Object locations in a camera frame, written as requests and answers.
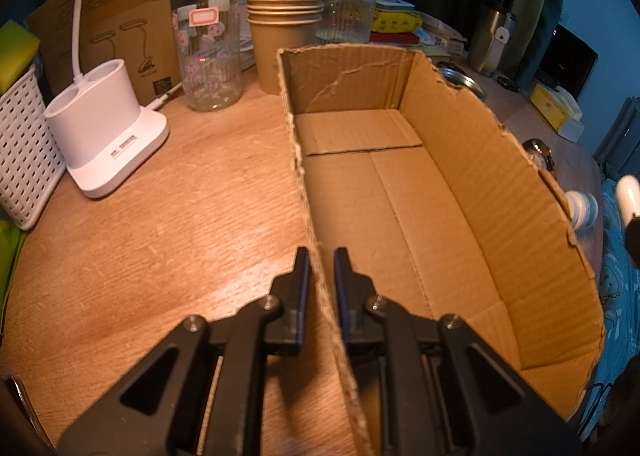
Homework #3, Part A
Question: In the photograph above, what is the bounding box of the white perforated plastic basket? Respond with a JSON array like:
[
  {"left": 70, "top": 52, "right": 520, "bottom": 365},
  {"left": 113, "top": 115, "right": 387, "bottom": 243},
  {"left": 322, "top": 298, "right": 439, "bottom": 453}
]
[{"left": 0, "top": 66, "right": 66, "bottom": 231}]

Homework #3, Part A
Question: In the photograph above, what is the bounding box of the yellow tissue box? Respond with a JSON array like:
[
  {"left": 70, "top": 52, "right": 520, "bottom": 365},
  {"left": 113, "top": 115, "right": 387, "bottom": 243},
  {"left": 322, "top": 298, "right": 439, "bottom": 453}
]
[{"left": 529, "top": 83, "right": 585, "bottom": 143}]

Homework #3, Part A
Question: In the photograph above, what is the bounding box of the white desk lamp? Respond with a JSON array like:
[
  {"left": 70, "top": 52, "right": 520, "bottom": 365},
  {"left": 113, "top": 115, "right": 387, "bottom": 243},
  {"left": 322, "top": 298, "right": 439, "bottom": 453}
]
[{"left": 44, "top": 0, "right": 169, "bottom": 199}]

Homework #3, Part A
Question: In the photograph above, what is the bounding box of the red flat box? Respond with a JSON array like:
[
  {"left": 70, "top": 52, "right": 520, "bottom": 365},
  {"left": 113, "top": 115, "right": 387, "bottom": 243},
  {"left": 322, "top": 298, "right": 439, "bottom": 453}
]
[{"left": 370, "top": 32, "right": 420, "bottom": 46}]

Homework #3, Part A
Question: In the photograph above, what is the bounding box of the stack of brown paper cups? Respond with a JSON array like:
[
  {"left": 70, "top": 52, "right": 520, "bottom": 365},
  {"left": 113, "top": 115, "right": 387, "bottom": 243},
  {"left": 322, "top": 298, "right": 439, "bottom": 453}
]
[{"left": 246, "top": 0, "right": 326, "bottom": 94}]

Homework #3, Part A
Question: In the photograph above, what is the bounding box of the small black device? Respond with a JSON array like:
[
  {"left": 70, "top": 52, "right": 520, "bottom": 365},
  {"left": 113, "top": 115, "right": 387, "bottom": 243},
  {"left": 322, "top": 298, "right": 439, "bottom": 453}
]
[{"left": 496, "top": 75, "right": 520, "bottom": 94}]

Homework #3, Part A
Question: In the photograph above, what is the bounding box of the steel thermos with tag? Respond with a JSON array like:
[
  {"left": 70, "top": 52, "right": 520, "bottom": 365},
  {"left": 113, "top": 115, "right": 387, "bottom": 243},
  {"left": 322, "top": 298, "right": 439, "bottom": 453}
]
[{"left": 468, "top": 10, "right": 518, "bottom": 76}]

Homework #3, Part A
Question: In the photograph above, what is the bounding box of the brown lamp packaging cardboard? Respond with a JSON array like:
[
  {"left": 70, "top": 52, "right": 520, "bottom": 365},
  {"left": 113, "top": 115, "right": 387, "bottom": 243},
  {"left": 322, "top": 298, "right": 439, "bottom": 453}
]
[{"left": 26, "top": 0, "right": 180, "bottom": 105}]

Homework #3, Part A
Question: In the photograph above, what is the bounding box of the yellow wet wipes pack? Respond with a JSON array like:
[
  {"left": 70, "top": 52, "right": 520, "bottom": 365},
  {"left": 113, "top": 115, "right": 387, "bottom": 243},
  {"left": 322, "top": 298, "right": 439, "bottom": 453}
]
[{"left": 371, "top": 9, "right": 422, "bottom": 34}]

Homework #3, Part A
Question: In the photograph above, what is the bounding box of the clear patterned glass jar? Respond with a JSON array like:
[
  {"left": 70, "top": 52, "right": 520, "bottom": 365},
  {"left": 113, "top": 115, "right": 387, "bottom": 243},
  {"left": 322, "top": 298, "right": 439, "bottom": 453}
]
[{"left": 172, "top": 0, "right": 243, "bottom": 112}]

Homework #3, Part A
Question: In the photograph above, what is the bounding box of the brown cardboard box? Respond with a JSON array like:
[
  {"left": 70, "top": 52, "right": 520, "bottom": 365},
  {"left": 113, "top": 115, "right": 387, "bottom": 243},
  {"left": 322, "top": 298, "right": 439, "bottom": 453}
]
[{"left": 278, "top": 45, "right": 604, "bottom": 455}]

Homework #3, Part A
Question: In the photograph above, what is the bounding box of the small white plastic bottle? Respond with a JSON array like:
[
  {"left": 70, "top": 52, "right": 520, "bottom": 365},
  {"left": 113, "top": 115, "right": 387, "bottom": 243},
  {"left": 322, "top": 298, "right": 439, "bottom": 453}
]
[{"left": 565, "top": 191, "right": 599, "bottom": 231}]

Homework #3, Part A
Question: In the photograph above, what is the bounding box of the green sponge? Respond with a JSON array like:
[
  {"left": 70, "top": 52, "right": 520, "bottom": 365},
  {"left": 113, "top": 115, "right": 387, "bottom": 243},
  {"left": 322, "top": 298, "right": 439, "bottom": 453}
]
[{"left": 0, "top": 20, "right": 40, "bottom": 94}]

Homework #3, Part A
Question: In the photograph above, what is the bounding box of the white wireless charger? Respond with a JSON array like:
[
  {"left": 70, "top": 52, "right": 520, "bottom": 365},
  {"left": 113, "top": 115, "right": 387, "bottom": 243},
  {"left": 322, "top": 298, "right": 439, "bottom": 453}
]
[{"left": 375, "top": 0, "right": 414, "bottom": 12}]

